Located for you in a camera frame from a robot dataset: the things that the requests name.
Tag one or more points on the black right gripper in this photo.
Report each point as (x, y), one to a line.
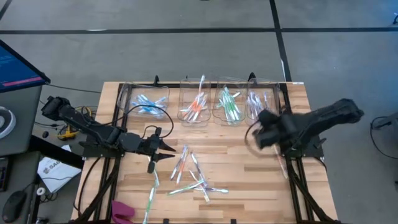
(273, 130)

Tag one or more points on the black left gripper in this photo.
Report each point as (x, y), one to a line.
(152, 146)

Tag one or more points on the orange white toothbrush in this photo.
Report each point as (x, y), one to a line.
(190, 112)
(199, 109)
(188, 115)
(192, 109)
(196, 114)
(201, 186)
(182, 166)
(281, 163)
(194, 105)
(200, 87)

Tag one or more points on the clear plastic bin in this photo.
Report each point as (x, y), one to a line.
(186, 85)
(273, 88)
(217, 82)
(161, 90)

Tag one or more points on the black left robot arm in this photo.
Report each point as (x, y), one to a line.
(93, 129)

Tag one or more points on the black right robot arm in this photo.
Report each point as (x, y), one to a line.
(326, 118)

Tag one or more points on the pink cloth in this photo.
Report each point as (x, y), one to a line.
(121, 213)

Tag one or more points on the white printed paper sheet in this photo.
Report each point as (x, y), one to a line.
(59, 174)

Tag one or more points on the black desk base beam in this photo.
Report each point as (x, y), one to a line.
(56, 152)

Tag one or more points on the small black floor object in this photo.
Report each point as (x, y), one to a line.
(45, 134)

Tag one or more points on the small white tape roll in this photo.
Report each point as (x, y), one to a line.
(40, 188)

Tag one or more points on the grey desk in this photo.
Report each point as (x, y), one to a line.
(25, 105)

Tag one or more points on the large white round roll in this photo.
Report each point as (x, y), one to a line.
(13, 123)

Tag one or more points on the black computer mouse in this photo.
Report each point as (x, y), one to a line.
(14, 205)

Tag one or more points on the black keyboard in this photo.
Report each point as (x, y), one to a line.
(2, 174)

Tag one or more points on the monitor with blue screen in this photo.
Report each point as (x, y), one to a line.
(15, 68)

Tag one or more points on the black aluminium table frame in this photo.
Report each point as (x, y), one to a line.
(174, 85)

